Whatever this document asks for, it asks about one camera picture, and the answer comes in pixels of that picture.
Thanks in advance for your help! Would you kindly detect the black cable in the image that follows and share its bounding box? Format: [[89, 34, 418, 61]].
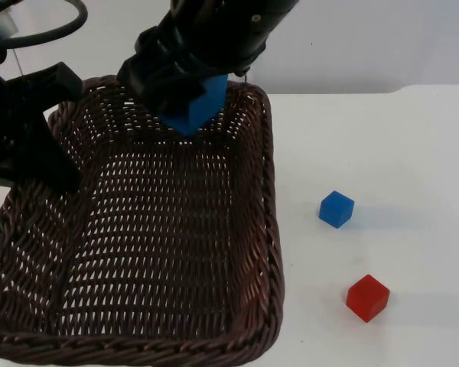
[[0, 0, 90, 67]]

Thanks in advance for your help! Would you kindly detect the small blue cube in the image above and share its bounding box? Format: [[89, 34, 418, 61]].
[[318, 190, 356, 229]]

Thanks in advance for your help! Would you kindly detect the dark brown wicker basket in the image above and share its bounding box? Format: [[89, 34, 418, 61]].
[[0, 75, 285, 367]]

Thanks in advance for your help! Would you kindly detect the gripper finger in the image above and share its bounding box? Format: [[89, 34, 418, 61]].
[[143, 75, 208, 120], [0, 110, 82, 194]]

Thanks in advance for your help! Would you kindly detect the large blue block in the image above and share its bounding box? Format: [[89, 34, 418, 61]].
[[161, 73, 230, 139]]

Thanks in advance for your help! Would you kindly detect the red cube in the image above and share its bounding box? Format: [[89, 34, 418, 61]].
[[346, 274, 391, 325]]

